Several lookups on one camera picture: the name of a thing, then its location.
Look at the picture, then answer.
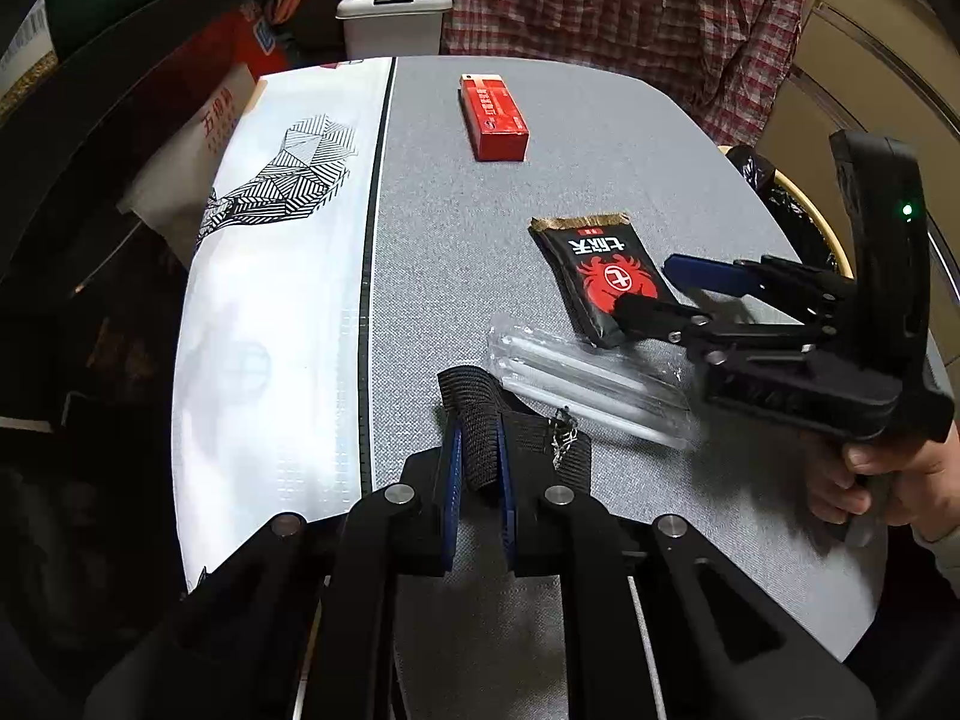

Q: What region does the yellow waste basket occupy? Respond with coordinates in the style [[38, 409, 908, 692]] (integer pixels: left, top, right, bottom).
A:
[[716, 142, 856, 278]]

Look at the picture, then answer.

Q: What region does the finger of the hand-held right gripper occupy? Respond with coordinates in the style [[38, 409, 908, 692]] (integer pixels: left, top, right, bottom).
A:
[[664, 253, 852, 310], [615, 292, 815, 350]]

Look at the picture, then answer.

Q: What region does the clear plastic straw wrapper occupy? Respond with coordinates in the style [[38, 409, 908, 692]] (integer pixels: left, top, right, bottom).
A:
[[486, 313, 695, 455]]

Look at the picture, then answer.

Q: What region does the black bin liner bag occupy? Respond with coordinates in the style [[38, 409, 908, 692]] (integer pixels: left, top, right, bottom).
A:
[[724, 144, 845, 271]]

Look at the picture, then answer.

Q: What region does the grey table mat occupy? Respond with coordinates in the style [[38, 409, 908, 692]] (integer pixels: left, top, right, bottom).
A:
[[360, 55, 938, 720]]

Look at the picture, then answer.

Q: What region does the red cardboard box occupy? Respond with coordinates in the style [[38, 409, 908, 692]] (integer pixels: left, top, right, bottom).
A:
[[457, 73, 531, 164]]

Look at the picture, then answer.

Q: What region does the person's right hand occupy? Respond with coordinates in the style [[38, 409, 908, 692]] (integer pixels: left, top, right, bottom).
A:
[[806, 420, 960, 542]]

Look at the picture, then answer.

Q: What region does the red plaid shirt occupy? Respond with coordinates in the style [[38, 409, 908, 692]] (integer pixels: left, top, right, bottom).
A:
[[367, 0, 826, 147]]

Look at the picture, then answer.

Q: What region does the white swing-lid bin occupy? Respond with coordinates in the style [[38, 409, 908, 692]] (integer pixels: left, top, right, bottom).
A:
[[335, 0, 455, 61]]

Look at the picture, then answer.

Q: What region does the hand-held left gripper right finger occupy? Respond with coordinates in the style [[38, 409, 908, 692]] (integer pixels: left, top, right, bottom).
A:
[[491, 420, 878, 720]]

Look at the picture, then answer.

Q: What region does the black webbing strap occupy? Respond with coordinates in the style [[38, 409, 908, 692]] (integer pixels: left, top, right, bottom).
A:
[[437, 364, 593, 500]]

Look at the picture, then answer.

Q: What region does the orange package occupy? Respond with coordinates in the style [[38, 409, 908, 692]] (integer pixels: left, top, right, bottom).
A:
[[195, 7, 301, 83]]

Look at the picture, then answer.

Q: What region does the black snack packet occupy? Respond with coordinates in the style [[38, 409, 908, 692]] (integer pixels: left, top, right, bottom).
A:
[[529, 211, 680, 350]]

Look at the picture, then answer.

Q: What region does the white sack with red print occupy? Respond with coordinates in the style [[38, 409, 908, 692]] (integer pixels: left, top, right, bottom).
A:
[[120, 64, 263, 263]]

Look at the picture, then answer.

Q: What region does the white mat with geometric print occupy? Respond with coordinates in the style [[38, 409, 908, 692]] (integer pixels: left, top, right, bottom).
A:
[[171, 56, 396, 593]]

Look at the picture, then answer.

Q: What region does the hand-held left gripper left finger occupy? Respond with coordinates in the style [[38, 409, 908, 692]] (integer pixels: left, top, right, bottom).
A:
[[82, 421, 466, 720]]

